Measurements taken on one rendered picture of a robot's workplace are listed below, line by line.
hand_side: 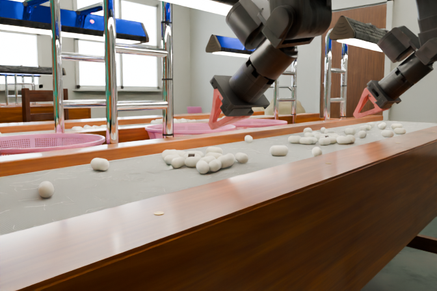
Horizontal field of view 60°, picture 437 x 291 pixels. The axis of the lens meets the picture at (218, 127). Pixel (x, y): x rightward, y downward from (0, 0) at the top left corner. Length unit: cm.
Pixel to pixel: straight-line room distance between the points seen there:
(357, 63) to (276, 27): 508
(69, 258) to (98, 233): 4
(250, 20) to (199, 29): 689
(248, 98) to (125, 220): 35
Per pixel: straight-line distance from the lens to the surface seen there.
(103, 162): 64
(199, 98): 740
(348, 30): 128
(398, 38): 97
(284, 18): 52
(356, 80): 559
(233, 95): 60
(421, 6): 94
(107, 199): 48
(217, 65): 709
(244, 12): 61
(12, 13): 115
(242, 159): 68
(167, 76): 89
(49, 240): 30
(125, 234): 29
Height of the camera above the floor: 87
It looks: 5 degrees down
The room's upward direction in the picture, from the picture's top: straight up
